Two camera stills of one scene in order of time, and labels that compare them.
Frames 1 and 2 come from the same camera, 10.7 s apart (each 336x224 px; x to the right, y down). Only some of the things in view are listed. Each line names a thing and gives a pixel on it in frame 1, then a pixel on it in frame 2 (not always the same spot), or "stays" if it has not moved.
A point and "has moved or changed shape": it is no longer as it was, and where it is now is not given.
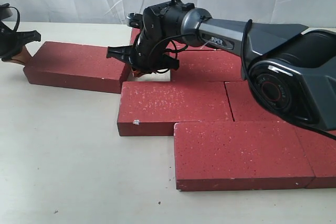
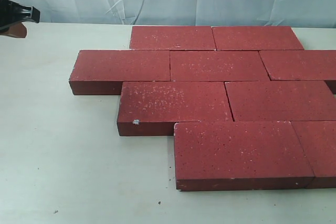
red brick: x=76 y=66 has moved or changed shape
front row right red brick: x=321 y=151 stays
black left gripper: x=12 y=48 -> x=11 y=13
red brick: x=208 y=65 stays
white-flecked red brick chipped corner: x=152 y=108 stays
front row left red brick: x=234 y=155 stays
